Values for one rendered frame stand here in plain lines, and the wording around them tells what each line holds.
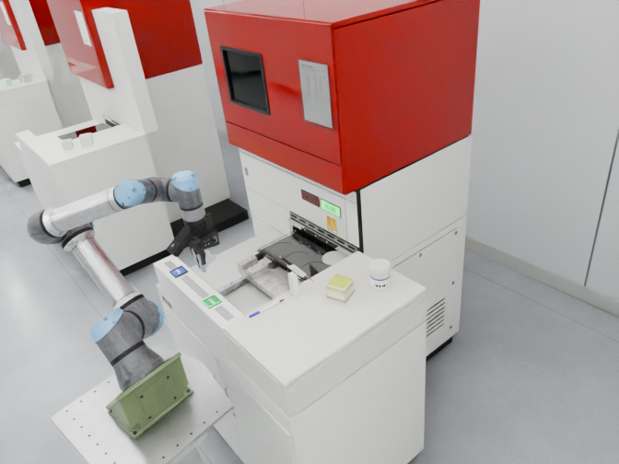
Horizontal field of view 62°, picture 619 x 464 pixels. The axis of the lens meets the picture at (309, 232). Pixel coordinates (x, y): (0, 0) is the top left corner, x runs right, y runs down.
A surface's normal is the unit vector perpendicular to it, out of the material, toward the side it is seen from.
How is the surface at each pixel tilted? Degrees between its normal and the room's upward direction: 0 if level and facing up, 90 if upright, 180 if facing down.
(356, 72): 90
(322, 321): 0
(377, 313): 0
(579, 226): 90
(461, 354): 0
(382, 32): 90
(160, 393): 90
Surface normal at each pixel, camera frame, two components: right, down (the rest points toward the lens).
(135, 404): 0.74, 0.29
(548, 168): -0.77, 0.40
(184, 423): -0.10, -0.85
